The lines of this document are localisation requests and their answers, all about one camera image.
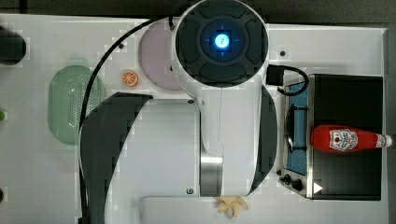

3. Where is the green oval colander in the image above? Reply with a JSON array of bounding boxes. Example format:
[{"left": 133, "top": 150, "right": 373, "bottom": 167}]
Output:
[{"left": 48, "top": 63, "right": 92, "bottom": 145}]

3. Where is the black toaster oven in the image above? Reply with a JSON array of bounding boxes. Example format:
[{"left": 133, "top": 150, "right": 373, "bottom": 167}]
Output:
[{"left": 277, "top": 74, "right": 383, "bottom": 201}]

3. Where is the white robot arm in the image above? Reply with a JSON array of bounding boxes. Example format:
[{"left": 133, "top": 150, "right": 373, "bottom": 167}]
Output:
[{"left": 78, "top": 0, "right": 277, "bottom": 224}]

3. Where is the orange slice toy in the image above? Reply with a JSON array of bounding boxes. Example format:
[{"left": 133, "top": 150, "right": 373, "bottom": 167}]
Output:
[{"left": 121, "top": 71, "right": 139, "bottom": 87}]

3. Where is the black pan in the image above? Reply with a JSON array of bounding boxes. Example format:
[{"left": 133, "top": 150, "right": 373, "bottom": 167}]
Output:
[{"left": 0, "top": 27, "right": 27, "bottom": 65}]

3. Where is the green lime toy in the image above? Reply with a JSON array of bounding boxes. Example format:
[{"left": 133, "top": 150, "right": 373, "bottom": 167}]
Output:
[{"left": 0, "top": 111, "right": 6, "bottom": 121}]

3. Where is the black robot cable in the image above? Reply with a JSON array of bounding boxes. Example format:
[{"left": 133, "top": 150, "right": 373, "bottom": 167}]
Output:
[{"left": 78, "top": 15, "right": 176, "bottom": 224}]

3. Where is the lilac round plate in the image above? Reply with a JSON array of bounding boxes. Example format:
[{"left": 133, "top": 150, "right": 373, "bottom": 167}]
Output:
[{"left": 138, "top": 19, "right": 182, "bottom": 91}]

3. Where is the red plush ketchup bottle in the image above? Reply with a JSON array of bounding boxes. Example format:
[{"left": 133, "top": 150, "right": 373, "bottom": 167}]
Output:
[{"left": 310, "top": 125, "right": 393, "bottom": 153}]

